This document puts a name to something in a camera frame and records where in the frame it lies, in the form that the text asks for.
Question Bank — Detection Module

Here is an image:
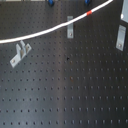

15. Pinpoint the white cable with red band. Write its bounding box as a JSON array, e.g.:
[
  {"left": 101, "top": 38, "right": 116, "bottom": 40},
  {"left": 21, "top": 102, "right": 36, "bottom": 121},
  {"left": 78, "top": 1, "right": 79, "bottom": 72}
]
[{"left": 0, "top": 0, "right": 114, "bottom": 45}]

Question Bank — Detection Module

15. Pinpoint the blue object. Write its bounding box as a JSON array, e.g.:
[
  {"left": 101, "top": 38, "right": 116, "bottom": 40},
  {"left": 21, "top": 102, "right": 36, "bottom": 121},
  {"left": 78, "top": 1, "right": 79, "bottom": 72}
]
[
  {"left": 48, "top": 0, "right": 54, "bottom": 6},
  {"left": 84, "top": 0, "right": 91, "bottom": 6}
]

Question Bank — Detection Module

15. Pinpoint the blue object top left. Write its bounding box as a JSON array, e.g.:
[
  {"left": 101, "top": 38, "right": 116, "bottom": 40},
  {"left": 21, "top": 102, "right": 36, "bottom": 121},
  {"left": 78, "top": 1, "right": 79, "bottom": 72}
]
[{"left": 48, "top": 0, "right": 54, "bottom": 6}]

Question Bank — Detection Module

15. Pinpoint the left metal cable clip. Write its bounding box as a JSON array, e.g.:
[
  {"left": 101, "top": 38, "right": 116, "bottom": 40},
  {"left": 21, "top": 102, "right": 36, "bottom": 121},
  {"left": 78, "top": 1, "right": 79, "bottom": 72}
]
[{"left": 10, "top": 40, "right": 32, "bottom": 67}]

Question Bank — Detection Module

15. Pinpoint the metal cable clip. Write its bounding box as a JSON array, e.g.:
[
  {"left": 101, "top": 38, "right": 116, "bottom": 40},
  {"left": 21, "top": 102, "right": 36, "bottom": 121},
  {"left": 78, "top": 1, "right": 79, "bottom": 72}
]
[
  {"left": 116, "top": 25, "right": 126, "bottom": 51},
  {"left": 67, "top": 16, "right": 74, "bottom": 39},
  {"left": 10, "top": 40, "right": 32, "bottom": 67}
]

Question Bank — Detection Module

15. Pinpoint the blue object top right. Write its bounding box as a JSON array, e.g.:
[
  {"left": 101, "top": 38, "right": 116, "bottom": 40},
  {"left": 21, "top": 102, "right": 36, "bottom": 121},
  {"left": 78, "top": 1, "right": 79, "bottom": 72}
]
[{"left": 84, "top": 0, "right": 91, "bottom": 6}]

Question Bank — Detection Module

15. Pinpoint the middle metal cable clip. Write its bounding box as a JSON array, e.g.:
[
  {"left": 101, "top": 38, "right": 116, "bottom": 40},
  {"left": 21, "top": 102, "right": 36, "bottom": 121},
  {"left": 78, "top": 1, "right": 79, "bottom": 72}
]
[{"left": 67, "top": 16, "right": 74, "bottom": 39}]

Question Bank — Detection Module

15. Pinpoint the right metal cable clip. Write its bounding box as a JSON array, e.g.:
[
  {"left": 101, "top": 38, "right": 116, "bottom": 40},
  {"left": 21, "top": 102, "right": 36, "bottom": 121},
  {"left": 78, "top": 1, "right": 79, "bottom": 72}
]
[{"left": 116, "top": 25, "right": 126, "bottom": 51}]

